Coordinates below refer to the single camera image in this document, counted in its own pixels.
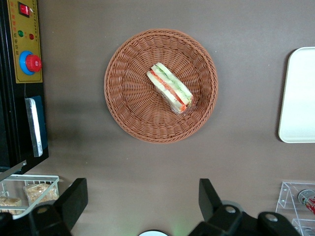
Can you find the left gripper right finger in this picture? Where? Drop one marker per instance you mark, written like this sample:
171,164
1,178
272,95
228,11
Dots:
209,196

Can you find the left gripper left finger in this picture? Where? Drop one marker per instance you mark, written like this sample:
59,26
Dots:
71,196

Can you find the triangle sandwich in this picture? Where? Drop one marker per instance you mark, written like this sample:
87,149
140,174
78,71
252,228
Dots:
169,86

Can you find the brown round wicker basket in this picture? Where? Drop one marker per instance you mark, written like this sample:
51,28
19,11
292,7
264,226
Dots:
133,110

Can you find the cream plastic tray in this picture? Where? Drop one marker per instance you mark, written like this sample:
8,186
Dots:
300,98

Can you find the rice cracker snack packet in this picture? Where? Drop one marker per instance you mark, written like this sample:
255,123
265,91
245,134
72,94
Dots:
39,193
9,202

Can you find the clear acrylic bottle rack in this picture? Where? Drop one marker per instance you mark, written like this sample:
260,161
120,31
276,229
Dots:
285,194

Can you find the black machine with yellow panel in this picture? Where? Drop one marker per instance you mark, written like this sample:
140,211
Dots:
27,71

